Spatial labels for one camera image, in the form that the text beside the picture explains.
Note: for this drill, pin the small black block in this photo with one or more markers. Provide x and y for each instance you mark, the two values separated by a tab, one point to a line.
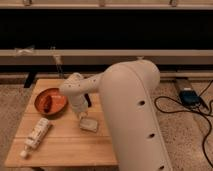
88	100

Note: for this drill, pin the orange bowl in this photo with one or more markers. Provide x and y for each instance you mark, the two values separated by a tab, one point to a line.
59	101

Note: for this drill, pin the white sponge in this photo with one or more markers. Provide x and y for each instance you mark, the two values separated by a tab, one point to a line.
88	124

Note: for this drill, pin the blue device on floor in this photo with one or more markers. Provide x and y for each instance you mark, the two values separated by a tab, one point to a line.
189	98

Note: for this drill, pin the brown item in bowl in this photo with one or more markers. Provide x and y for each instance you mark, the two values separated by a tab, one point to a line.
47	104

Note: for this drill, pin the white tube bottle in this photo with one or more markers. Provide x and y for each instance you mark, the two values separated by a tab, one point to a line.
35	137

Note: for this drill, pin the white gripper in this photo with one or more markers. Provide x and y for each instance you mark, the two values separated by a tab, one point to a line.
79	104

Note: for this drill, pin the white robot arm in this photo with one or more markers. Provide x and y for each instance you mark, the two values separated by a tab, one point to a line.
124	90

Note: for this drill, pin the wooden table board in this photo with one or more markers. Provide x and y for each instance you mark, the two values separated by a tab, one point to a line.
65	144

